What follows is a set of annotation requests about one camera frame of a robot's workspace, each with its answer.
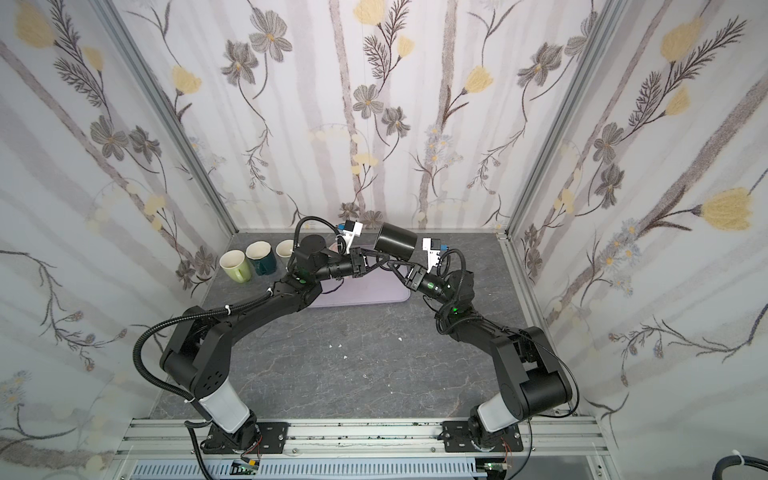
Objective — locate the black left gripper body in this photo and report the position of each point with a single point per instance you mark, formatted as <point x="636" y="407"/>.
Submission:
<point x="358" y="262"/>

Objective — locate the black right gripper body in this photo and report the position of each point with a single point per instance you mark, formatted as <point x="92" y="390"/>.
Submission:
<point x="413" y="278"/>

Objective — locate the black ceramic mug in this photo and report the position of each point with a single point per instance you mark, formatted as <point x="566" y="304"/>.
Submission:
<point x="397" y="242"/>

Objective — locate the grey ceramic mug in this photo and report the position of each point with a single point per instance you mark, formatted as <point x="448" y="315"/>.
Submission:
<point x="284" y="251"/>

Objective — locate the dark green ceramic mug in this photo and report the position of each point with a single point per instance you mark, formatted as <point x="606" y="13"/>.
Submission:
<point x="261" y="257"/>

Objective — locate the light green ceramic mug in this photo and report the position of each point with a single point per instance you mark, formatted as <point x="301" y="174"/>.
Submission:
<point x="236" y="266"/>

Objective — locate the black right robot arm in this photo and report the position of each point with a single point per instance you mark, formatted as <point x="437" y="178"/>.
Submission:
<point x="530" y="379"/>

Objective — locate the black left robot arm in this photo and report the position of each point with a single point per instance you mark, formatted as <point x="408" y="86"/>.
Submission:
<point x="198" y="357"/>

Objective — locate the lilac plastic tray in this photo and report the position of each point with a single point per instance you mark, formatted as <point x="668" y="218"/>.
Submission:
<point x="378" y="287"/>

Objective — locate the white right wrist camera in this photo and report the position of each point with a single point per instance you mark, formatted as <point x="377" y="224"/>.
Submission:
<point x="434" y="249"/>

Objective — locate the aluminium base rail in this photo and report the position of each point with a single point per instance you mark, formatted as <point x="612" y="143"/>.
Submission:
<point x="418" y="448"/>

